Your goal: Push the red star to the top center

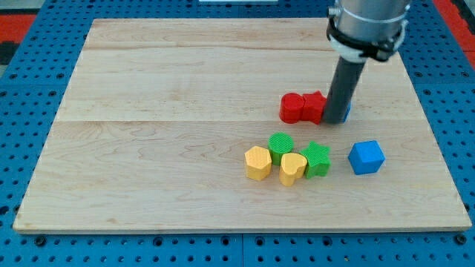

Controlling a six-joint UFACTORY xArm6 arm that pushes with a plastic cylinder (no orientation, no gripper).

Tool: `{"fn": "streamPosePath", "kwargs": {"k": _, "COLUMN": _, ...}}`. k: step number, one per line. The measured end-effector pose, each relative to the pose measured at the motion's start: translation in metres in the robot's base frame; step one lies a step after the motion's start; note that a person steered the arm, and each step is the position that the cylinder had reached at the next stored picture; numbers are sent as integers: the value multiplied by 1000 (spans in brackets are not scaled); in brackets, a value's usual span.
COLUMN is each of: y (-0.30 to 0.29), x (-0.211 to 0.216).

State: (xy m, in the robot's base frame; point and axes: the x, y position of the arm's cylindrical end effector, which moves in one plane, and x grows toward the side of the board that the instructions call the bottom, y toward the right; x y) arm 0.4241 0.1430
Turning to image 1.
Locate red star block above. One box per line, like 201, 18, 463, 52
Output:
301, 90, 327, 125

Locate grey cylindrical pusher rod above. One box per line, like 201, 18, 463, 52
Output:
322, 57, 365, 124

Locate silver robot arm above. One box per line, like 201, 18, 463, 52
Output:
327, 0, 411, 64

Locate green star block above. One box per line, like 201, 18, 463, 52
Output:
299, 141, 331, 179

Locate yellow hexagon block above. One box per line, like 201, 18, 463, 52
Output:
244, 146, 272, 181

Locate green cylinder block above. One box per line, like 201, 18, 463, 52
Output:
268, 132, 294, 165

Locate red cylinder block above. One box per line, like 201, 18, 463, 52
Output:
279, 93, 304, 124

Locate yellow heart block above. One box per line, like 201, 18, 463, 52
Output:
279, 153, 307, 187

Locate light wooden board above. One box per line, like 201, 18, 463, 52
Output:
13, 19, 471, 234

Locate blue block behind rod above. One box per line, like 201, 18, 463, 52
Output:
343, 103, 352, 123

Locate blue cube block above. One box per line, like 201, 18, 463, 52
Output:
348, 140, 386, 175

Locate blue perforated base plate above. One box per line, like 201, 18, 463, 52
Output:
1, 0, 474, 266

